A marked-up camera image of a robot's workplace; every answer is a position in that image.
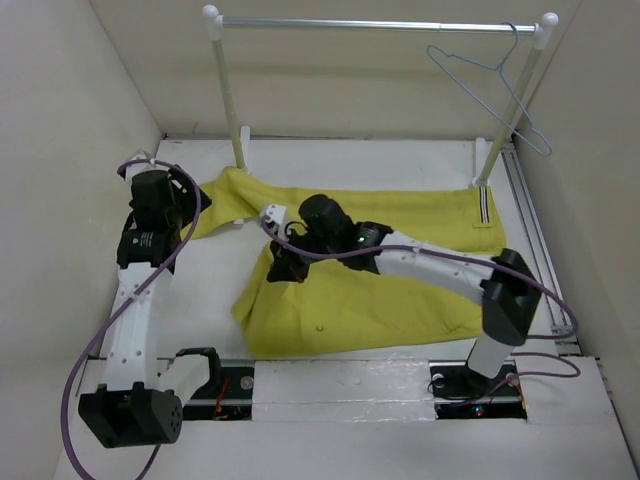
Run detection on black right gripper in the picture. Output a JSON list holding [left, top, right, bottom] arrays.
[[269, 223, 340, 282]]

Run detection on yellow-green trousers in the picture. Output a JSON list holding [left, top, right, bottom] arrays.
[[180, 165, 509, 359]]

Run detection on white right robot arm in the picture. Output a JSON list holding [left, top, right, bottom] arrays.
[[259, 194, 541, 394]]

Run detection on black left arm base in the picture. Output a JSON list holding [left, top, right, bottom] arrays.
[[183, 360, 255, 421]]

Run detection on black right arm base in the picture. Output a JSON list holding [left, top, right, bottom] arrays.
[[427, 361, 527, 420]]

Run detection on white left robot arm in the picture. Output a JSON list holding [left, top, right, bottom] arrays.
[[78, 150, 225, 449]]

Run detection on white and silver clothes rack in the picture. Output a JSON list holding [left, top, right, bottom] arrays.
[[201, 5, 560, 188]]

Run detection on aluminium rail at right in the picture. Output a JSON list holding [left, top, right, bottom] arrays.
[[501, 144, 582, 356]]

